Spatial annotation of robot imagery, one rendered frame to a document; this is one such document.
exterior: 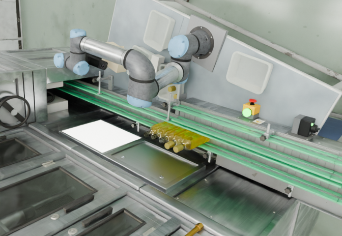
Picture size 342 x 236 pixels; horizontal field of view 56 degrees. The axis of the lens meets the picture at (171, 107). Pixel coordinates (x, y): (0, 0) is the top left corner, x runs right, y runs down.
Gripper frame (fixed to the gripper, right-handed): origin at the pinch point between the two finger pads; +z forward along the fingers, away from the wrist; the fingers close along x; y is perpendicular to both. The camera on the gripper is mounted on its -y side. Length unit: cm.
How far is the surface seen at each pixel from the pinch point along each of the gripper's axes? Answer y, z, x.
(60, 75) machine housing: 43, -3, 33
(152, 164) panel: -55, -8, 36
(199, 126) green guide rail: -61, 17, 15
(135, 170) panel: -54, -20, 36
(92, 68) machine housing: 43, 24, 32
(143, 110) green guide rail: -20.5, 16.3, 28.5
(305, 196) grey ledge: -124, 23, 16
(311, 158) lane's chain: -117, 23, -2
